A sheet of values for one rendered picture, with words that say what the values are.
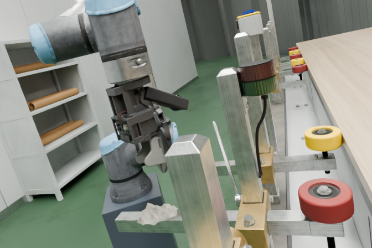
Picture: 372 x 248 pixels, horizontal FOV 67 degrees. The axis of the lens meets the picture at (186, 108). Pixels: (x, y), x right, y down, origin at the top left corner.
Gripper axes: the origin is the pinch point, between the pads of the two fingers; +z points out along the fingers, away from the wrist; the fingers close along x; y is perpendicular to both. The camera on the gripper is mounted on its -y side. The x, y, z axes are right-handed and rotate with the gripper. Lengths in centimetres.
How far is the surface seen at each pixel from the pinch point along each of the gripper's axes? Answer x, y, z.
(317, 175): 4, -57, 32
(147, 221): 3.2, 9.2, 7.0
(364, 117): 25, -45, 4
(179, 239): -87, -47, 95
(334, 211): 32.5, -6.8, 4.1
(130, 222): -1.8, 10.7, 8.3
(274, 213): 22.4, -5.7, 7.6
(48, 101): -255, -40, 4
